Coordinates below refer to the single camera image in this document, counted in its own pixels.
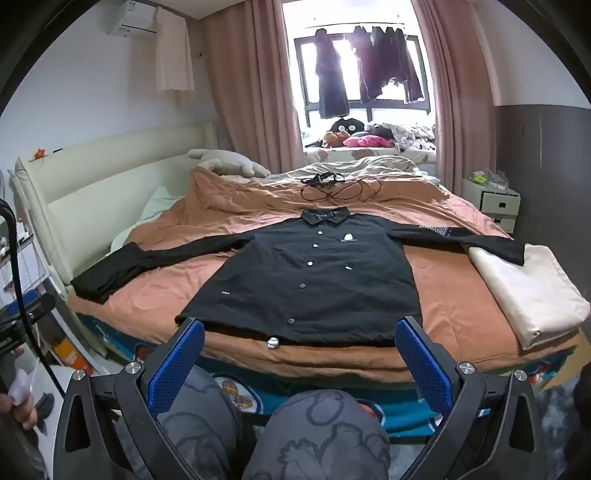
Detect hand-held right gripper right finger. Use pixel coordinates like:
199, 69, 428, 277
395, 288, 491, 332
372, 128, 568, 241
395, 316, 550, 480

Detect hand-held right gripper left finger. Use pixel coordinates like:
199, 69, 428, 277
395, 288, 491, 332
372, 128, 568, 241
52, 318, 206, 480

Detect black button shirt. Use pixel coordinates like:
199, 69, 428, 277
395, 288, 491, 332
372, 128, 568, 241
124, 208, 527, 348

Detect pile of patterned clothes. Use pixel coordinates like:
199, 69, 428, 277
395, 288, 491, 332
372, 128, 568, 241
369, 122, 437, 153

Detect person's left hand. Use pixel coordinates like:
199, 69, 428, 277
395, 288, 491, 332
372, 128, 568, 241
0, 392, 38, 431

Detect teal printed bed sheet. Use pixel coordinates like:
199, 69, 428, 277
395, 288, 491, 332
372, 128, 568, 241
76, 314, 583, 439

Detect white paper slip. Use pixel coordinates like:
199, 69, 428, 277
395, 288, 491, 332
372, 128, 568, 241
9, 360, 40, 407

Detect white storage shelf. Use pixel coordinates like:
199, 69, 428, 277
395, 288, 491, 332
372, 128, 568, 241
0, 217, 109, 365

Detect orange-brown blanket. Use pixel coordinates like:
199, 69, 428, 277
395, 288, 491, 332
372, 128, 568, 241
67, 166, 583, 384

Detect person's left leg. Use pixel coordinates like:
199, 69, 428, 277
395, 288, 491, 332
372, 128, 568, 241
157, 364, 243, 480

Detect person's leg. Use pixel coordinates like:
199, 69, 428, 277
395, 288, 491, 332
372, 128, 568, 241
157, 364, 243, 480
242, 389, 392, 480

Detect folded black garment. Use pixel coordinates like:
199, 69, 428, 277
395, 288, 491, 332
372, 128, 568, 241
71, 241, 160, 304

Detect person's right leg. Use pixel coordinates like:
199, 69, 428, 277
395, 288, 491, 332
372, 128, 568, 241
242, 389, 392, 480

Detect folded cream cloth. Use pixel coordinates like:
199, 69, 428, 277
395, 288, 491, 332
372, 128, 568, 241
468, 244, 591, 352

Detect cream padded headboard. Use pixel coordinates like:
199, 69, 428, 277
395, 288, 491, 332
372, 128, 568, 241
11, 122, 218, 287

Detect light green pillow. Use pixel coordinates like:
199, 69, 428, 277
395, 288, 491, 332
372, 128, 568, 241
110, 185, 185, 252

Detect white nightstand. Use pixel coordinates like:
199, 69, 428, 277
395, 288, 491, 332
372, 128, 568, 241
462, 173, 522, 232

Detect beige quilt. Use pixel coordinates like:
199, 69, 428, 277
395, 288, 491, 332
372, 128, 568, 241
265, 156, 441, 185

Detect pink plush toy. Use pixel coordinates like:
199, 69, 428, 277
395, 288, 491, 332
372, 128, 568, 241
342, 134, 394, 148

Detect black plush toy white eyes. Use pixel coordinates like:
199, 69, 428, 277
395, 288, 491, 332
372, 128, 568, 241
329, 117, 365, 139

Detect pink curtain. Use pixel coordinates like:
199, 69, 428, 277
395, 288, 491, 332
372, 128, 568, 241
411, 0, 497, 195
201, 0, 305, 174

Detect dark maroon hanging garment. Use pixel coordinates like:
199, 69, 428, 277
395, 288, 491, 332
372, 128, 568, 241
385, 27, 424, 104

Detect dark hanging jacket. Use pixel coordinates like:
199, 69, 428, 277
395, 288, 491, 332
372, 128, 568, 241
314, 28, 350, 118

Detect maroon hanging jacket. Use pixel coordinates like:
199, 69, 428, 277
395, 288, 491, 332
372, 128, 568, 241
353, 25, 393, 103

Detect cream hanging cloth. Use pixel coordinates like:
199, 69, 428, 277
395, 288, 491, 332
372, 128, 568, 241
154, 7, 195, 95

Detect white air conditioner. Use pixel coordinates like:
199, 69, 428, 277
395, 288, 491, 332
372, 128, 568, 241
107, 0, 160, 37

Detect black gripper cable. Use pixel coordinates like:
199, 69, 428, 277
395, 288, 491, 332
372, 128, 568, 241
0, 198, 68, 400

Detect black cable on bed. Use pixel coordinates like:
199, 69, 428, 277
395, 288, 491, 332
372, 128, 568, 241
300, 172, 382, 204

